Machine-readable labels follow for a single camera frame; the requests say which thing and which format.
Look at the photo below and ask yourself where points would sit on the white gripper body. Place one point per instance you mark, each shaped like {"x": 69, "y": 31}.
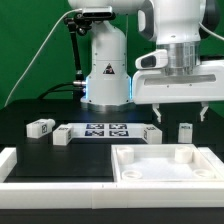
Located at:
{"x": 205, "y": 84}

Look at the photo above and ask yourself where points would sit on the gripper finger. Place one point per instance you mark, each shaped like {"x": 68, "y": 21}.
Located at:
{"x": 203, "y": 111}
{"x": 157, "y": 112}

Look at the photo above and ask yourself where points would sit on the white square table top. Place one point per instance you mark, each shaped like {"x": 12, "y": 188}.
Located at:
{"x": 161, "y": 163}

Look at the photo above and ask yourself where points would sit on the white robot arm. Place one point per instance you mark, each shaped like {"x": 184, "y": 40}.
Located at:
{"x": 147, "y": 52}

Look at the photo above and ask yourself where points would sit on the white U-shaped obstacle fence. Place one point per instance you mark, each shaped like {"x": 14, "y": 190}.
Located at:
{"x": 205, "y": 193}

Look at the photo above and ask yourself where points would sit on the white fiducial marker base plate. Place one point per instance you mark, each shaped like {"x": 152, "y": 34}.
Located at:
{"x": 107, "y": 130}

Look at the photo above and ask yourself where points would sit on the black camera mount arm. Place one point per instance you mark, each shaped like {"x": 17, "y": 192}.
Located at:
{"x": 72, "y": 28}

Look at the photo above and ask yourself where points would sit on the grey camera on mount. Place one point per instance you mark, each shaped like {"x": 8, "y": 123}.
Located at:
{"x": 98, "y": 13}

